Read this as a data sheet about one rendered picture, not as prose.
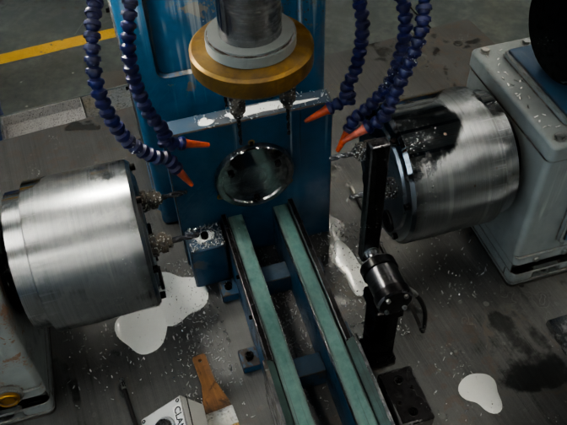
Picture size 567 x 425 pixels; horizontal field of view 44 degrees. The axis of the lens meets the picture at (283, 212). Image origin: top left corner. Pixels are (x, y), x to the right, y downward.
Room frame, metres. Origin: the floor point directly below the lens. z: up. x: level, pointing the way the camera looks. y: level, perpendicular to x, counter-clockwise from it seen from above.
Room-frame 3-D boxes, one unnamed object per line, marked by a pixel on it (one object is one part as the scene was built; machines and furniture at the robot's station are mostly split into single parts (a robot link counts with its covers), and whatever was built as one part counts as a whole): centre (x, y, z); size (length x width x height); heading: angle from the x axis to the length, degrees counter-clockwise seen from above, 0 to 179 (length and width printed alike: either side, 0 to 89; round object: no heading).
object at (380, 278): (0.83, -0.15, 0.92); 0.45 x 0.13 x 0.24; 15
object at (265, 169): (0.90, 0.05, 1.02); 0.15 x 0.02 x 0.15; 105
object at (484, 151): (0.89, -0.30, 1.04); 0.41 x 0.25 x 0.25; 105
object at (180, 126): (0.96, 0.06, 0.97); 0.30 x 0.11 x 0.34; 105
